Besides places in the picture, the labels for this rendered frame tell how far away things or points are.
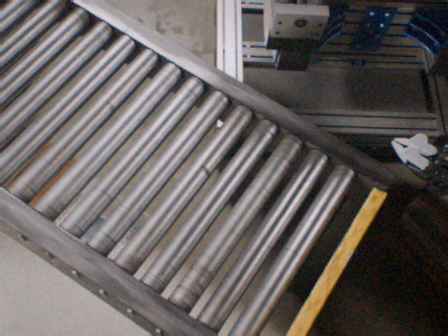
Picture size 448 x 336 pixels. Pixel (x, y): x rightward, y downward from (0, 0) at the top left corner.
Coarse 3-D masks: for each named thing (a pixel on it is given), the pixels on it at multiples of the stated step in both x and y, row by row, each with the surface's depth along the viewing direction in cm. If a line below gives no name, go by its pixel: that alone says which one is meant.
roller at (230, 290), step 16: (304, 160) 124; (320, 160) 123; (304, 176) 121; (320, 176) 124; (288, 192) 119; (304, 192) 120; (272, 208) 118; (288, 208) 117; (272, 224) 115; (288, 224) 118; (256, 240) 113; (272, 240) 114; (240, 256) 112; (256, 256) 112; (240, 272) 110; (256, 272) 112; (224, 288) 109; (240, 288) 109; (208, 304) 108; (224, 304) 107; (208, 320) 105; (224, 320) 107
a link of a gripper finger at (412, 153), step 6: (396, 144) 129; (396, 150) 129; (402, 150) 128; (408, 150) 126; (414, 150) 125; (420, 150) 125; (402, 156) 128; (408, 156) 128; (414, 156) 127; (420, 156) 126; (414, 162) 128; (420, 162) 127; (426, 162) 126
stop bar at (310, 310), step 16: (384, 192) 118; (368, 208) 116; (352, 224) 115; (368, 224) 115; (352, 240) 113; (336, 256) 111; (336, 272) 110; (320, 288) 108; (304, 304) 106; (320, 304) 107; (304, 320) 105
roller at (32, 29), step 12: (48, 0) 137; (60, 0) 137; (36, 12) 134; (48, 12) 135; (60, 12) 137; (24, 24) 132; (36, 24) 133; (48, 24) 135; (12, 36) 130; (24, 36) 131; (36, 36) 133; (0, 48) 129; (12, 48) 130; (24, 48) 132; (0, 60) 128; (12, 60) 131; (0, 72) 129
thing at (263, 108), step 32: (96, 0) 137; (128, 32) 134; (128, 64) 144; (160, 64) 135; (192, 64) 131; (256, 96) 129; (288, 128) 126; (320, 128) 127; (352, 160) 124; (352, 192) 130
